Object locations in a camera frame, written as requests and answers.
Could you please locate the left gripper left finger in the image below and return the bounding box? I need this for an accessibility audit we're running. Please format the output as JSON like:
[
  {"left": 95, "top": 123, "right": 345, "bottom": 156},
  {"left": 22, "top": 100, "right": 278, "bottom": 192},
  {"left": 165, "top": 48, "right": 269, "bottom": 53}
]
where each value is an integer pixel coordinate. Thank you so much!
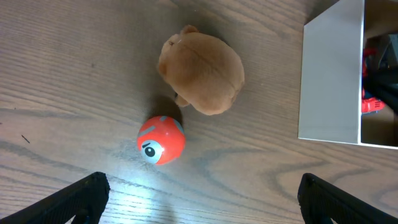
[{"left": 1, "top": 172, "right": 110, "bottom": 224}]

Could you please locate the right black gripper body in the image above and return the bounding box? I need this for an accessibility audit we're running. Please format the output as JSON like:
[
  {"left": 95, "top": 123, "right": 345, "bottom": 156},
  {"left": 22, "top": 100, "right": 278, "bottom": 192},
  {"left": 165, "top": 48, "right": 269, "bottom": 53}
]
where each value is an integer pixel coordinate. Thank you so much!
[{"left": 363, "top": 34, "right": 397, "bottom": 114}]

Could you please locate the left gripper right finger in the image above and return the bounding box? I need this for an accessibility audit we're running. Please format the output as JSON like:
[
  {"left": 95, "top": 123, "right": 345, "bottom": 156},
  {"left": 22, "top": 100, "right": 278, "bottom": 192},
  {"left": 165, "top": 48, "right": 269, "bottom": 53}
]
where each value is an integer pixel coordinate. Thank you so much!
[{"left": 297, "top": 173, "right": 397, "bottom": 224}]

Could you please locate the red toy ball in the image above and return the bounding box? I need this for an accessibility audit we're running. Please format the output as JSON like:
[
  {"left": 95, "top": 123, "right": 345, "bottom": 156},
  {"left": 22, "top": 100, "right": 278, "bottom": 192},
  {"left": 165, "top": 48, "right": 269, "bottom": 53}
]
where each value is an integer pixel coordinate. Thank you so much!
[{"left": 137, "top": 116, "right": 186, "bottom": 165}]

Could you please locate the brown plush toy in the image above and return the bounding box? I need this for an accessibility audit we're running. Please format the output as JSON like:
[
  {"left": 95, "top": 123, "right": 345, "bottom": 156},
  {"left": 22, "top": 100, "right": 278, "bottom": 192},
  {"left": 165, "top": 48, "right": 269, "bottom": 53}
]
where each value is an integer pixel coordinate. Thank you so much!
[{"left": 157, "top": 25, "right": 245, "bottom": 116}]

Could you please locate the red toy fire truck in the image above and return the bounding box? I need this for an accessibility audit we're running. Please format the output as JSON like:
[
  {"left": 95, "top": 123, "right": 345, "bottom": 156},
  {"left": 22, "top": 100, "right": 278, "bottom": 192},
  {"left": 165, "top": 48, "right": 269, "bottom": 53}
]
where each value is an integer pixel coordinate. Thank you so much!
[{"left": 361, "top": 48, "right": 385, "bottom": 114}]

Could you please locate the white cardboard box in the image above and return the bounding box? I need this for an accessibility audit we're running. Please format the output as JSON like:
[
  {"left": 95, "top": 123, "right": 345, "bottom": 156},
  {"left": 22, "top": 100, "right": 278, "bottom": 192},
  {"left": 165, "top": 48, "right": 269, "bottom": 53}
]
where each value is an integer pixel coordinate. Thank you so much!
[{"left": 298, "top": 0, "right": 397, "bottom": 149}]

